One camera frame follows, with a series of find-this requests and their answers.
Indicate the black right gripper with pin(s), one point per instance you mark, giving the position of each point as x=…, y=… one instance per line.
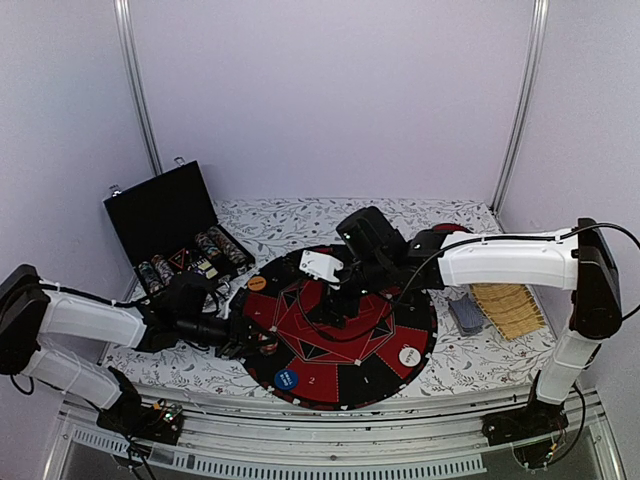
x=323, y=311

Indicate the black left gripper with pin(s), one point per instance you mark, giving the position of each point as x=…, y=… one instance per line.
x=239, y=337

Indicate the poker chip stack red top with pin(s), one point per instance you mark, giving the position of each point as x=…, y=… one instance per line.
x=268, y=345

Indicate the orange big blind button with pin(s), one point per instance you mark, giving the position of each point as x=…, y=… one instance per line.
x=256, y=283

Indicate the blue small blind button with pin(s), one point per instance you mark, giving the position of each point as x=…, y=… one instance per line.
x=286, y=379

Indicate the white dealer button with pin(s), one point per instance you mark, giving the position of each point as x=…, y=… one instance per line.
x=409, y=356

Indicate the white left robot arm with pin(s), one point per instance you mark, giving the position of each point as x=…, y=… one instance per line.
x=33, y=311

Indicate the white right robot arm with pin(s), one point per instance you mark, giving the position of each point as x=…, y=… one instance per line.
x=576, y=259

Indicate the round red black poker mat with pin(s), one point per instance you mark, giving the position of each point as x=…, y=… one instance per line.
x=331, y=349

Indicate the card decks in case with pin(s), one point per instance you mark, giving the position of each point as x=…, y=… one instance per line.
x=202, y=266

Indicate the poker chip row right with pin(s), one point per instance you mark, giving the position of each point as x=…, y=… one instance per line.
x=217, y=245

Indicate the poker chip row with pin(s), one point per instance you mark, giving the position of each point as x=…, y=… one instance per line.
x=217, y=245
x=156, y=274

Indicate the poker chip row left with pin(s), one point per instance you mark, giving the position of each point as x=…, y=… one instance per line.
x=156, y=274

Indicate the floral table cloth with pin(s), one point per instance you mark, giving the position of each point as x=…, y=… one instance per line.
x=272, y=227

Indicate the red floral round plate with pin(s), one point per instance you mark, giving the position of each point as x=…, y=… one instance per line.
x=447, y=228

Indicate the blue playing card deck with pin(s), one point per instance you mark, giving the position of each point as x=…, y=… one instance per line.
x=467, y=315

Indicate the black poker chip case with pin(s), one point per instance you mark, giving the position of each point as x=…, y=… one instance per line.
x=162, y=215

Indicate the woven bamboo tray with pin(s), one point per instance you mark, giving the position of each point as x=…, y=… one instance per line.
x=511, y=308

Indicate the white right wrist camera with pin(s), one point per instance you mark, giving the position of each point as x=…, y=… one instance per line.
x=321, y=267

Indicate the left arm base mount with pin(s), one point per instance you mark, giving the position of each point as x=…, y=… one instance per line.
x=161, y=422

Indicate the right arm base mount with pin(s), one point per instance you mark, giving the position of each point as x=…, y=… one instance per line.
x=539, y=426

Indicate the left aluminium frame post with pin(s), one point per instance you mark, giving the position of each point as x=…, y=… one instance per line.
x=124, y=24

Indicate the aluminium frame post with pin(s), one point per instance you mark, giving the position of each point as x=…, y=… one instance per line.
x=124, y=24
x=531, y=67

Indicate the right aluminium frame post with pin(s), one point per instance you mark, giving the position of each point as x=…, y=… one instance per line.
x=531, y=67

